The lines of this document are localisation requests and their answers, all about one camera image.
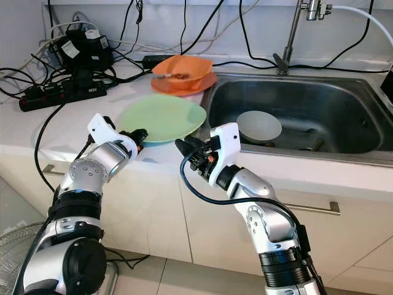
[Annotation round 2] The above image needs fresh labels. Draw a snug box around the short metal spoon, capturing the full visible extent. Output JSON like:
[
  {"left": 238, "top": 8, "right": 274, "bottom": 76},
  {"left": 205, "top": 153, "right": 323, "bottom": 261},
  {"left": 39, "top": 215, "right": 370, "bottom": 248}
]
[{"left": 154, "top": 72, "right": 191, "bottom": 81}]

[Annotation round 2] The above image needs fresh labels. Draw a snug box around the orange plastic bowl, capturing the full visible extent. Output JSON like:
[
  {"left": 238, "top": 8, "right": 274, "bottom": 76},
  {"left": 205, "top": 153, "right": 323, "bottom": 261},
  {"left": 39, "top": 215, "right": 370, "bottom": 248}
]
[{"left": 152, "top": 54, "right": 212, "bottom": 90}]

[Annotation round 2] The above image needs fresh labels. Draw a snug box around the steel sink faucet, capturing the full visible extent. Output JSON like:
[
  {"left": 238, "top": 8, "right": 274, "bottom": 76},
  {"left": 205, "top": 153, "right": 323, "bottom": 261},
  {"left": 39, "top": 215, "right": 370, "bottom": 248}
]
[{"left": 273, "top": 0, "right": 332, "bottom": 76}]

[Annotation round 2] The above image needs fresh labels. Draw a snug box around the orange plastic plate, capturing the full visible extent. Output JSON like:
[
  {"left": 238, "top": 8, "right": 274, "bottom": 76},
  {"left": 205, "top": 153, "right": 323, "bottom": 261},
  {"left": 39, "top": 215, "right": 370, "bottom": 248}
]
[{"left": 150, "top": 73, "right": 217, "bottom": 96}]

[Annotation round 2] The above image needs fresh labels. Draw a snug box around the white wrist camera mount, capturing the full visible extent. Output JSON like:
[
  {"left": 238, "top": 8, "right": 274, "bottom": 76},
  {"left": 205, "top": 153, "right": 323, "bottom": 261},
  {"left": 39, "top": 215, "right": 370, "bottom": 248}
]
[
  {"left": 88, "top": 114, "right": 139, "bottom": 155},
  {"left": 209, "top": 123, "right": 241, "bottom": 188}
]

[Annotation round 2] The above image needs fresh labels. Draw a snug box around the light green plate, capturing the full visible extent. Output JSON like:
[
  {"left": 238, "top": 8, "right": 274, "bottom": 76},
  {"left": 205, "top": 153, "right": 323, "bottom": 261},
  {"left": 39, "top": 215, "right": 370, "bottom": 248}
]
[{"left": 118, "top": 93, "right": 206, "bottom": 145}]

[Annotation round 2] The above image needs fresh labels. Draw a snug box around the black wall cable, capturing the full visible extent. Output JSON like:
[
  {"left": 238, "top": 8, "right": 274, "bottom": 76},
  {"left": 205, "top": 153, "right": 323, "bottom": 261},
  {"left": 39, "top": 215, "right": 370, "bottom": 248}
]
[
  {"left": 238, "top": 0, "right": 281, "bottom": 67},
  {"left": 287, "top": 0, "right": 375, "bottom": 69}
]

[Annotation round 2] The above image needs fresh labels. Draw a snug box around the black power strip cord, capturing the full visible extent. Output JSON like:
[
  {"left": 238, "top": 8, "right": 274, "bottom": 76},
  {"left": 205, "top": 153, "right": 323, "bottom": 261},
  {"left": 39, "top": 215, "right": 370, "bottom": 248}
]
[{"left": 38, "top": 103, "right": 67, "bottom": 192}]

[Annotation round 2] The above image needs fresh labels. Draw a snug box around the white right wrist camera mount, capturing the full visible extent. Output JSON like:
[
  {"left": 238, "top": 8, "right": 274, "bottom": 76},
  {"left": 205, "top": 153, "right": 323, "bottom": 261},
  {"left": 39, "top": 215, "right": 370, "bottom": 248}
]
[{"left": 209, "top": 123, "right": 241, "bottom": 188}]

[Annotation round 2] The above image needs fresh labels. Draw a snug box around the grey floor fan grille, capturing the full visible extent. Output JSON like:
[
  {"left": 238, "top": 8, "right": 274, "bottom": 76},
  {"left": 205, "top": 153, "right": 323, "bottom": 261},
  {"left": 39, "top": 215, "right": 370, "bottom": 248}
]
[{"left": 0, "top": 222, "right": 59, "bottom": 295}]

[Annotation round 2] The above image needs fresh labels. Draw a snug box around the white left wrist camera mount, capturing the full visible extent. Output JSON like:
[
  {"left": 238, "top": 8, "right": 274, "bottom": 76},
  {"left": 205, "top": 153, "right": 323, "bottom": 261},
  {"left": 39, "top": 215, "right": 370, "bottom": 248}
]
[{"left": 88, "top": 114, "right": 139, "bottom": 155}]

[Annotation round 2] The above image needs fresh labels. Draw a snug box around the stainless steel kitchen sink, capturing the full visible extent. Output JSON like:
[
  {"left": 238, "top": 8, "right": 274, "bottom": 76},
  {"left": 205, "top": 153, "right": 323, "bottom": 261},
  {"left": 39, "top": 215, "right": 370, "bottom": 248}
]
[{"left": 204, "top": 73, "right": 393, "bottom": 165}]

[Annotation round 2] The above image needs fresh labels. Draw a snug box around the black power strip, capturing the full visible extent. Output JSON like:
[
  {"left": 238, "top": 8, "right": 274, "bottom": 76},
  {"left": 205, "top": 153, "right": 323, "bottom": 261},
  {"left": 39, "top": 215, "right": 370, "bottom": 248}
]
[{"left": 20, "top": 80, "right": 106, "bottom": 112}]

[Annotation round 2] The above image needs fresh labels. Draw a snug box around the steel cabinet handle bar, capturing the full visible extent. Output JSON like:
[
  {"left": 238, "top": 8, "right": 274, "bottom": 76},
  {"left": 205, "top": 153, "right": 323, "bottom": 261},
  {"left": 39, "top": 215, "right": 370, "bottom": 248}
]
[
  {"left": 42, "top": 165, "right": 74, "bottom": 179},
  {"left": 276, "top": 200, "right": 341, "bottom": 216}
]

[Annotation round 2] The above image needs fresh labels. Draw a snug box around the small black power brick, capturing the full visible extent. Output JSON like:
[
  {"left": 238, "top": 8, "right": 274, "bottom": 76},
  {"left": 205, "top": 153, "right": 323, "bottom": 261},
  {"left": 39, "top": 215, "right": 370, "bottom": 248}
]
[{"left": 142, "top": 55, "right": 173, "bottom": 67}]

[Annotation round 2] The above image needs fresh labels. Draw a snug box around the white bowl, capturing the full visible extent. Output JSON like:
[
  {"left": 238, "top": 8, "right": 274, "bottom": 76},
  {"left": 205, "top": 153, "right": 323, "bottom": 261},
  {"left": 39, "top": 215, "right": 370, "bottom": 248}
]
[{"left": 236, "top": 111, "right": 283, "bottom": 143}]

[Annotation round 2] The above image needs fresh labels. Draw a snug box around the large black power adapter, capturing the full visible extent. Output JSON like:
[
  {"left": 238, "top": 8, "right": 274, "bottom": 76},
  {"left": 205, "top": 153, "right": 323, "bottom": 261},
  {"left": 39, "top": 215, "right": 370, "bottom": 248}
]
[{"left": 52, "top": 31, "right": 114, "bottom": 74}]

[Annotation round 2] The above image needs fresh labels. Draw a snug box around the white faucet hose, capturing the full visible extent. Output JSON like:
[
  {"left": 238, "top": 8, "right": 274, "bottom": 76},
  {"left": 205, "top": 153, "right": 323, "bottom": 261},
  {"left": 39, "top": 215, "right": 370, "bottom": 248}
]
[{"left": 330, "top": 5, "right": 393, "bottom": 37}]

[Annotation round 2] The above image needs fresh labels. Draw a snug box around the black appliance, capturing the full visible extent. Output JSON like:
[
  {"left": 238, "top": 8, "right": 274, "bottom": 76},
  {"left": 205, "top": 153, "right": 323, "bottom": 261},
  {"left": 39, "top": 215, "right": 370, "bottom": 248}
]
[{"left": 381, "top": 66, "right": 393, "bottom": 104}]

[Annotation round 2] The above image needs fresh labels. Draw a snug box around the white kitchen base cabinet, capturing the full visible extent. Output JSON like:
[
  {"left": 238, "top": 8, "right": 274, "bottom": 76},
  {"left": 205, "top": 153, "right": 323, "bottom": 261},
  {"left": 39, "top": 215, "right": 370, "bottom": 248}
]
[{"left": 0, "top": 151, "right": 393, "bottom": 293}]

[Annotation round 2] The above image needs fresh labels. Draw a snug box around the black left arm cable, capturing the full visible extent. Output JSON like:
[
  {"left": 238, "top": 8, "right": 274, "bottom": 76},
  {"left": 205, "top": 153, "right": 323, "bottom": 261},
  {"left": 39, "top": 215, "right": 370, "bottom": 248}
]
[{"left": 55, "top": 136, "right": 96, "bottom": 210}]

